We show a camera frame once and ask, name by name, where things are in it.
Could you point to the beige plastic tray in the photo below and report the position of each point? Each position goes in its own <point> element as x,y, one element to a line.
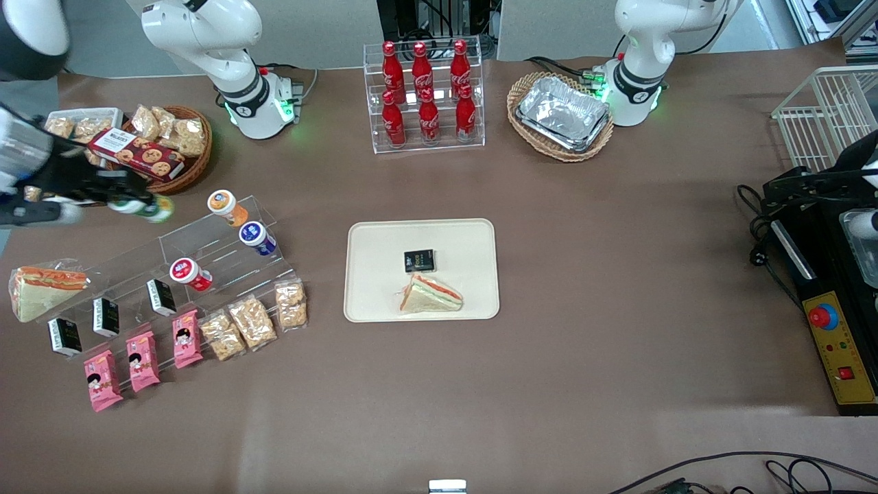
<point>377,274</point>

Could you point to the red cola bottle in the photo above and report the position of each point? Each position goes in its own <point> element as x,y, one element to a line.
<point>429,122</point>
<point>392,68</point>
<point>460,67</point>
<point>422,68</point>
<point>393,123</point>
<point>466,118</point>

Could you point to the white plastic bin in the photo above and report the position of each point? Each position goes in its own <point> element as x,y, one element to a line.
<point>82,112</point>

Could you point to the orange gum bottle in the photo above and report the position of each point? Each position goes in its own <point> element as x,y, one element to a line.
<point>225,206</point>

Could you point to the pink snack pack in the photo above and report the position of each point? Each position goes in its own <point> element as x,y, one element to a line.
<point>186,339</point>
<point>103,381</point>
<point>143,362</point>

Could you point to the large wrapped triangle sandwich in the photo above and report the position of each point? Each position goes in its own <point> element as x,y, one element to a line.
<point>44,291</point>

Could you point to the dark wicker basket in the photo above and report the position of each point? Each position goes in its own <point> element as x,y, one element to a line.
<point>195,168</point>

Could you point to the aluminium foil tray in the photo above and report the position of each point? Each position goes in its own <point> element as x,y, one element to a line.
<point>562,113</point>

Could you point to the black equipment rack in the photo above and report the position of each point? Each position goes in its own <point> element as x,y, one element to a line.
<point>439,17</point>

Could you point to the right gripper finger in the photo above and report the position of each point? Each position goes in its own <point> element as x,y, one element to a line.
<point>34,214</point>
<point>96,184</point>

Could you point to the red gum bottle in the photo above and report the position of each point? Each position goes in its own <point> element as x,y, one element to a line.
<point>188,273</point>

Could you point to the green gum bottle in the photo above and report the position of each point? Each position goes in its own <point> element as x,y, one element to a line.
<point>156,209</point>

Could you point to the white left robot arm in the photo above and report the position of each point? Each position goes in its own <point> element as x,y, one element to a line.
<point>634,89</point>

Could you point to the small wrapped triangle sandwich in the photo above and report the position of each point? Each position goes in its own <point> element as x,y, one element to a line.
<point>432,296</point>

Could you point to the black gum box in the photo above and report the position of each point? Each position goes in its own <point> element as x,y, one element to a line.
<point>65,337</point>
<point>419,261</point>
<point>162,298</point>
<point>105,317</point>

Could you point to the blue gum bottle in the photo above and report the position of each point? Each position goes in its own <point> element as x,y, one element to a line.
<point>256,237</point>

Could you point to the clear bag rice snack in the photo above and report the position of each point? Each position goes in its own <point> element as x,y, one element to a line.
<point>60,127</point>
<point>221,336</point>
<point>92,127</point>
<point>145,122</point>
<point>188,137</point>
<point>166,118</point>
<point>291,304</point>
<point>252,322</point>

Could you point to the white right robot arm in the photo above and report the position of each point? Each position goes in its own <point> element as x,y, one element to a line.
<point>241,103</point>

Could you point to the red cookie box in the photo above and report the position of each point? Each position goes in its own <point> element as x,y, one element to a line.
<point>137,154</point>

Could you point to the light wicker basket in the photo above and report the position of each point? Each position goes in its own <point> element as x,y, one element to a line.
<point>528,134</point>

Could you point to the red emergency stop button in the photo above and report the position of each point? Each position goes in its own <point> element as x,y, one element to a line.
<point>820,317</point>

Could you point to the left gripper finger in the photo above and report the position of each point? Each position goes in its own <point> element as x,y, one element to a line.
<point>816,177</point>
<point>809,191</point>

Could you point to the clear acrylic tiered display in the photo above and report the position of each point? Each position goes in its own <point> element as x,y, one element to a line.
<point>226,271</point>

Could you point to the clear acrylic bottle rack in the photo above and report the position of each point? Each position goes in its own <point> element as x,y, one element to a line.
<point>473,140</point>

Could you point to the clear plastic container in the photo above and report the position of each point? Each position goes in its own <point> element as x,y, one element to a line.
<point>865,254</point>

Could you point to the black control box yellow panel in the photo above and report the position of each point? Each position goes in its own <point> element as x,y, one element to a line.
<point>844,370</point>

